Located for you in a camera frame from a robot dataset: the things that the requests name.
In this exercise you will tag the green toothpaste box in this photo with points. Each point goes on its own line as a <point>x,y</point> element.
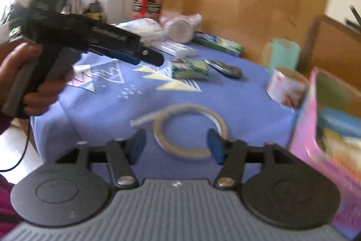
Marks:
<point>218,43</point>

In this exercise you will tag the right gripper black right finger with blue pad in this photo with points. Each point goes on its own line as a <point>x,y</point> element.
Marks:
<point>234,154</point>

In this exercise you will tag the pink tin box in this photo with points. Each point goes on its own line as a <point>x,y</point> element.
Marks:
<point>334,155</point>

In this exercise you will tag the mint green cup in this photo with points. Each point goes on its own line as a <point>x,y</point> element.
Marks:
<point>281,53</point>

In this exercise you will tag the brown chair back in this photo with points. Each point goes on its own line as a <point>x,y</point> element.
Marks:
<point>333,47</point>

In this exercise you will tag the white tape roll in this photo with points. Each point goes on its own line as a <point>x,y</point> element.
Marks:
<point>178,137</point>

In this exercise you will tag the blue patterned tablecloth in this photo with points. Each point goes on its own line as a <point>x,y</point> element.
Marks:
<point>107,94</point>

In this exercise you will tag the white printed cup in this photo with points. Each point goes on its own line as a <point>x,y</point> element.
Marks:
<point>287,87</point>

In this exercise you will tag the person's left hand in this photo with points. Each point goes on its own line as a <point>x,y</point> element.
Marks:
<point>13,56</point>

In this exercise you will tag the white round container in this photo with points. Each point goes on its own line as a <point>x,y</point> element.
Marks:
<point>180,28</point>

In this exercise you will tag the red snack box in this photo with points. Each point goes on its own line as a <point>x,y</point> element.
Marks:
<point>147,9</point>

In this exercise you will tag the blue-black fingers of the left gripper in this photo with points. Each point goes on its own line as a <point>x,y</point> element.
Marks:
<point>144,55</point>

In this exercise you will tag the blue glasses case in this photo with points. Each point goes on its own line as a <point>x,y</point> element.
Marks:
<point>340,122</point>

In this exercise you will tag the white plastic bag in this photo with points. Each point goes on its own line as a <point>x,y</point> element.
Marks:
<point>150,31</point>

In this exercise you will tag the green soap packet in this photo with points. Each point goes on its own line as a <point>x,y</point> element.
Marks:
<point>189,69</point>

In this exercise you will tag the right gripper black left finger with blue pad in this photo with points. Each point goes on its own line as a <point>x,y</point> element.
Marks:
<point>118,155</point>

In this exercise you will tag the white long box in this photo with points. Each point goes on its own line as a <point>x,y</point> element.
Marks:
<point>176,50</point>

